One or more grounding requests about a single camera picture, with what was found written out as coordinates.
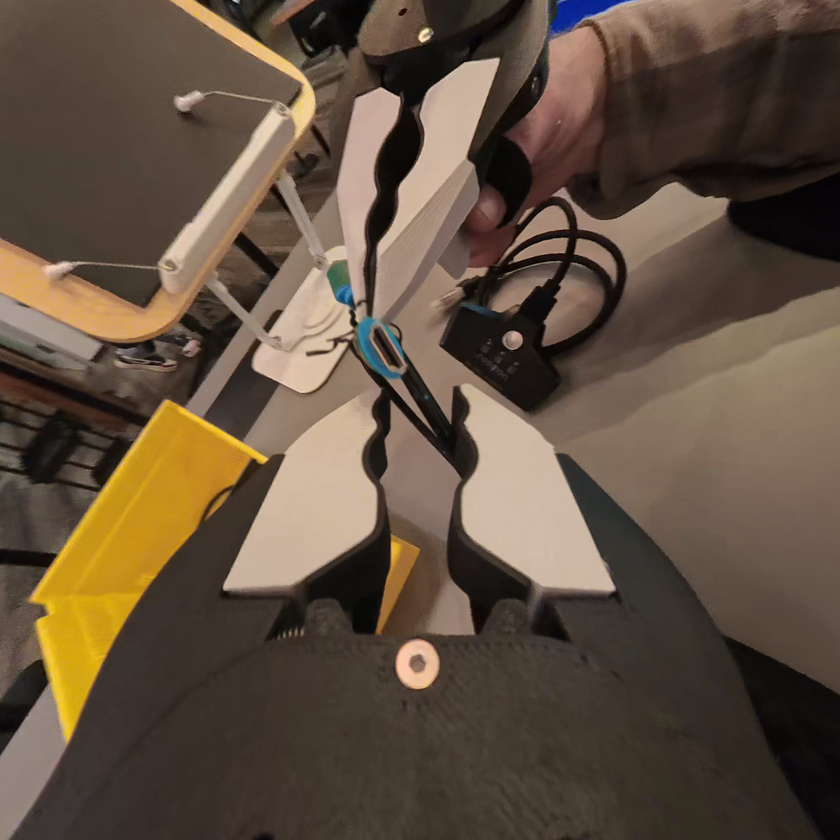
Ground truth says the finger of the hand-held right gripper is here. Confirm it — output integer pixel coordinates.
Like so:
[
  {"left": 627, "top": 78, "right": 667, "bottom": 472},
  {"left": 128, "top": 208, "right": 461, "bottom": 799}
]
[
  {"left": 336, "top": 90, "right": 401, "bottom": 319},
  {"left": 372, "top": 58, "right": 502, "bottom": 319}
]

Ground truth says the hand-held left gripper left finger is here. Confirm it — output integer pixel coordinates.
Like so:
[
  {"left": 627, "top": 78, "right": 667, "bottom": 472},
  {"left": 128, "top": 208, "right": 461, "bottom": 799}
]
[{"left": 224, "top": 392, "right": 395, "bottom": 611}]

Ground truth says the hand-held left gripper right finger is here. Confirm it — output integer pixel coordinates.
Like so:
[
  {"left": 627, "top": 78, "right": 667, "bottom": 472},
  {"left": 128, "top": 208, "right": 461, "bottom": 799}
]
[{"left": 447, "top": 384, "right": 620, "bottom": 634}]

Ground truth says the black braided hdmi cable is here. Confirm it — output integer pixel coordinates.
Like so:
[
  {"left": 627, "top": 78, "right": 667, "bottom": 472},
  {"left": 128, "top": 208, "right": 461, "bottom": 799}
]
[{"left": 348, "top": 296, "right": 473, "bottom": 473}]

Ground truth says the black hdmi switch box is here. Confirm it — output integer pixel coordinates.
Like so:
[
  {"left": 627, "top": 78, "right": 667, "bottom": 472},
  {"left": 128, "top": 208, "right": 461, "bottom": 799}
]
[{"left": 440, "top": 302, "right": 563, "bottom": 410}]

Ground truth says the black switch cable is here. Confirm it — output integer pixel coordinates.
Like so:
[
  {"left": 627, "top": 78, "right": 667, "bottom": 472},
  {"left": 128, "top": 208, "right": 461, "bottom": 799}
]
[{"left": 434, "top": 197, "right": 628, "bottom": 355}]

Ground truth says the person's right forearm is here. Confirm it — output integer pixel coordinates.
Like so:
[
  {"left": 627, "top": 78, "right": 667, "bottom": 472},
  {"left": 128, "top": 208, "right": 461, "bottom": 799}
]
[{"left": 565, "top": 0, "right": 840, "bottom": 217}]

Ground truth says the person's right hand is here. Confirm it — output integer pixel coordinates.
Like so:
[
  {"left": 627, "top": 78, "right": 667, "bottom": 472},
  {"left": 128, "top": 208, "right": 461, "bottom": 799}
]
[{"left": 460, "top": 24, "right": 611, "bottom": 267}]

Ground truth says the yellow plastic bin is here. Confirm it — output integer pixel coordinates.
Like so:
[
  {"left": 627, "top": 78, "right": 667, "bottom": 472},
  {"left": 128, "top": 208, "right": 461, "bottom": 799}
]
[{"left": 29, "top": 401, "right": 421, "bottom": 736}]

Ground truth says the black board with wooden edge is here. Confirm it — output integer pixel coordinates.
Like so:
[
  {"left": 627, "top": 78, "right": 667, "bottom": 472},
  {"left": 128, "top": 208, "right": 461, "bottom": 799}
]
[{"left": 0, "top": 0, "right": 316, "bottom": 345}]

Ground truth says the black textured pad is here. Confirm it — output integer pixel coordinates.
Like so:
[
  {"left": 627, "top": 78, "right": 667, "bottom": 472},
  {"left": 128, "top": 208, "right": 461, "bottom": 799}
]
[{"left": 729, "top": 197, "right": 840, "bottom": 263}]

